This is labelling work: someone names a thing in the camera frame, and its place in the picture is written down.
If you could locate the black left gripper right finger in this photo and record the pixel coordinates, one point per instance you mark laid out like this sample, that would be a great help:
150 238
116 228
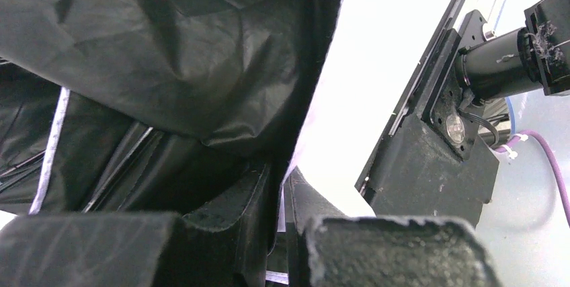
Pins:
326 248

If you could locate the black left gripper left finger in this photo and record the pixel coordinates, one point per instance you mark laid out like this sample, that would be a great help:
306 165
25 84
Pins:
225 242

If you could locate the lavender folding umbrella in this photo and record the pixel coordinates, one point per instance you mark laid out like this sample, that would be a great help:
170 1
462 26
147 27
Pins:
171 100

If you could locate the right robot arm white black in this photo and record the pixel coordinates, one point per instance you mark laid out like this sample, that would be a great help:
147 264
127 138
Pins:
535 56

